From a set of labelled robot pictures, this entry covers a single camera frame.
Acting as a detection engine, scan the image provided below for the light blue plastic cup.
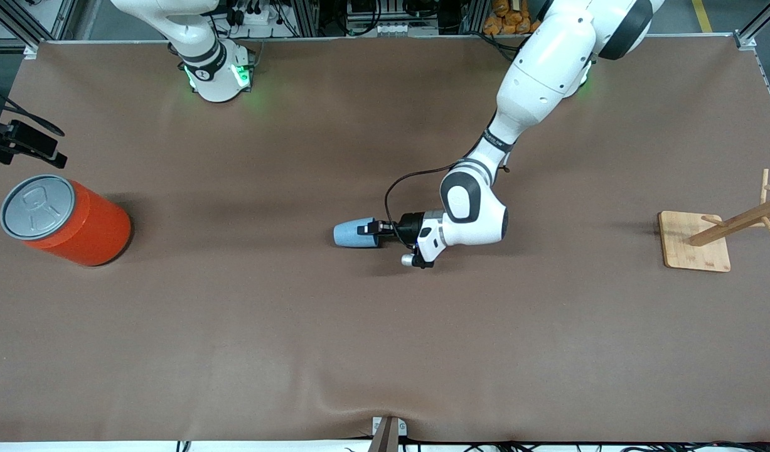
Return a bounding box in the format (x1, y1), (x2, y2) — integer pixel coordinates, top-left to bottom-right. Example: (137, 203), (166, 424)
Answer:
(333, 217), (380, 249)

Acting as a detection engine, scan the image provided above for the brown table mat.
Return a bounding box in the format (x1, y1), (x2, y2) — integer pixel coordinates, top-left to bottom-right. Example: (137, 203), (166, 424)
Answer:
(0, 35), (770, 444)

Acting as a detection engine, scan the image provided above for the orange can with silver lid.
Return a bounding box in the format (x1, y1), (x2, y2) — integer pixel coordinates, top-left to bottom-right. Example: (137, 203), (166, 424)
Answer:
(0, 175), (132, 267)

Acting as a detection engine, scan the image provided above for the white terminal block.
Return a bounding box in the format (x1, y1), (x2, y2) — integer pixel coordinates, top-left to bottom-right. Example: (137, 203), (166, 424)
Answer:
(373, 23), (440, 38)

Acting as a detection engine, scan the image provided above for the bag of orange snacks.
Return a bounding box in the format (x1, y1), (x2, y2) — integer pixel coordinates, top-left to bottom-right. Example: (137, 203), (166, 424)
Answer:
(483, 0), (544, 36)

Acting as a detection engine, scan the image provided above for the white power strip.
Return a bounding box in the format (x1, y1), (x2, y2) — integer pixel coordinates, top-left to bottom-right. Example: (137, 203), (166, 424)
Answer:
(225, 5), (272, 27)

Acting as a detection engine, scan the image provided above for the wooden mug tree stand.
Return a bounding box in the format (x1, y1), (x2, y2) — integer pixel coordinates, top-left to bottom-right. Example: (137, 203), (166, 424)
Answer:
(658, 168), (770, 273)

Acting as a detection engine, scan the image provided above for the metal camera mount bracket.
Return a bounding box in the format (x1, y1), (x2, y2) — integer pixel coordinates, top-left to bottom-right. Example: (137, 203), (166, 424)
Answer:
(372, 416), (408, 452)

